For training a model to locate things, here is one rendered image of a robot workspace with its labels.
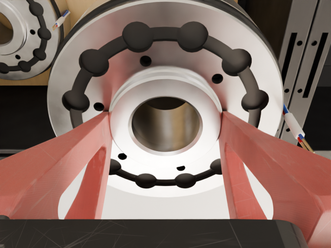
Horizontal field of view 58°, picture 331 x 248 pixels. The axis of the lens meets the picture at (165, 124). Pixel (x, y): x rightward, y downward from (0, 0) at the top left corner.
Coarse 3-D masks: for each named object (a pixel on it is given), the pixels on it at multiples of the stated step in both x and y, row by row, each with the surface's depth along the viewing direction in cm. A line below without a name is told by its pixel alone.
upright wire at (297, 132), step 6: (288, 114) 13; (288, 120) 13; (294, 120) 13; (294, 126) 12; (294, 132) 12; (300, 132) 12; (300, 138) 12; (300, 144) 12; (306, 144) 11; (312, 150) 11
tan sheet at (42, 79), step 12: (72, 0) 26; (84, 0) 26; (96, 0) 26; (72, 12) 27; (84, 12) 27; (72, 24) 28; (48, 72) 30; (0, 84) 31; (12, 84) 31; (24, 84) 31; (36, 84) 31
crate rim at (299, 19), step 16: (288, 0) 17; (304, 0) 17; (288, 16) 17; (304, 16) 17; (288, 32) 18; (304, 32) 18; (288, 48) 20; (288, 64) 19; (288, 80) 20; (288, 96) 20
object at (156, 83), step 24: (168, 72) 11; (120, 96) 12; (144, 96) 12; (168, 96) 12; (192, 96) 12; (216, 96) 12; (120, 120) 12; (216, 120) 12; (120, 144) 13; (144, 144) 13; (192, 144) 13
